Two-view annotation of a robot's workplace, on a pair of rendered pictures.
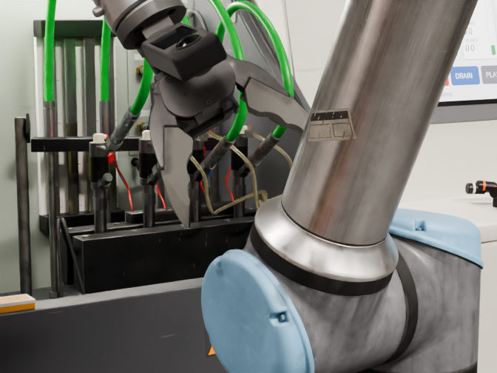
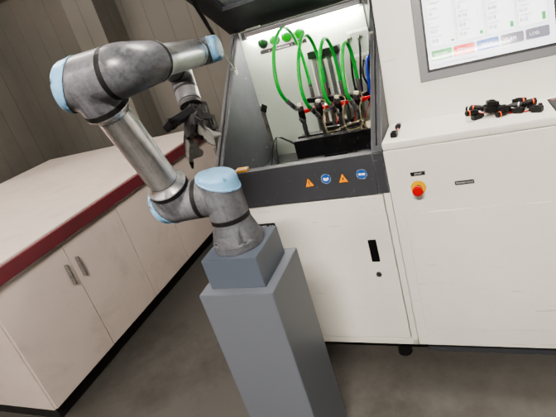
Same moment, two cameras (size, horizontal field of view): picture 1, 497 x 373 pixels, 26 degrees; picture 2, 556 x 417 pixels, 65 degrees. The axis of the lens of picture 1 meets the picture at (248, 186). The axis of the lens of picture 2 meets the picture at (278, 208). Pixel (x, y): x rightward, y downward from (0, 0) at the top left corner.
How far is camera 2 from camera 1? 1.30 m
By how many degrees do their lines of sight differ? 57
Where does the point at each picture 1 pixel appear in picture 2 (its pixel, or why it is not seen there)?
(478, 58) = (499, 31)
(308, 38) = (389, 45)
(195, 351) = (300, 185)
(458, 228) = (206, 181)
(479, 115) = (496, 64)
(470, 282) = (216, 197)
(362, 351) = (180, 216)
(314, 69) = (391, 59)
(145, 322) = (280, 175)
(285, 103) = (203, 132)
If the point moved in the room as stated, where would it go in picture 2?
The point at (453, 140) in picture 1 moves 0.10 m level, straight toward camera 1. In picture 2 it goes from (477, 80) to (457, 89)
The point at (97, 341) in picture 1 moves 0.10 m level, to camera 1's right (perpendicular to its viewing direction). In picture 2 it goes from (266, 181) to (282, 184)
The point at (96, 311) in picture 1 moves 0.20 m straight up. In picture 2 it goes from (263, 172) to (248, 124)
